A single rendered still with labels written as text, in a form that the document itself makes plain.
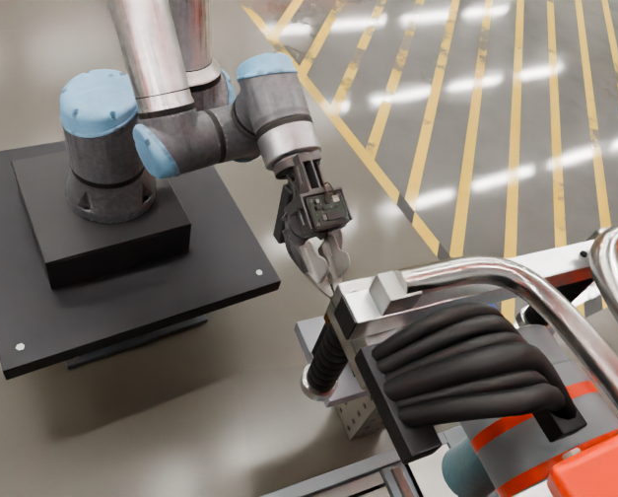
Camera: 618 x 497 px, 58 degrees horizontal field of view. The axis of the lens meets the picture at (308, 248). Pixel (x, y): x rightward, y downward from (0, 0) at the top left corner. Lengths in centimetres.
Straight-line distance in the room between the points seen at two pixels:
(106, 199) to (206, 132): 39
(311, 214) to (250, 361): 82
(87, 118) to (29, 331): 44
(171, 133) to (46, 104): 134
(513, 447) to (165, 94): 66
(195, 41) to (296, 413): 92
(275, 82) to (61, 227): 62
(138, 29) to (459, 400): 68
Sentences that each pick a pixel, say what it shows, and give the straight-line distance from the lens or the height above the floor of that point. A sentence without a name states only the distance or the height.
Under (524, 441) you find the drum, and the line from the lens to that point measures 59.
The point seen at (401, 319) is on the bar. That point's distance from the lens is 49.
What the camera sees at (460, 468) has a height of 54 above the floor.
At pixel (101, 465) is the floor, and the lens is 142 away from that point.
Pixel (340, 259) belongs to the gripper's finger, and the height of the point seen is 73.
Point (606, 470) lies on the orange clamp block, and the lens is 29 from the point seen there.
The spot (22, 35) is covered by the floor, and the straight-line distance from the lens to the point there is 255.
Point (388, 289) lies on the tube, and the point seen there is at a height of 100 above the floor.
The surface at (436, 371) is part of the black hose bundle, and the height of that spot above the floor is 102.
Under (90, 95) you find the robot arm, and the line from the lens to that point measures 114.
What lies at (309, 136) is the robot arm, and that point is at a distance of 82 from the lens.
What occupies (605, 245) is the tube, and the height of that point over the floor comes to 101.
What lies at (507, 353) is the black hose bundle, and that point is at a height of 105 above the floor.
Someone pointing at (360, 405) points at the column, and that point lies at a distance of 138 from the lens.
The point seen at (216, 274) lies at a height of 30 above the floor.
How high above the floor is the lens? 135
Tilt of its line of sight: 49 degrees down
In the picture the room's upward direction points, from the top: 19 degrees clockwise
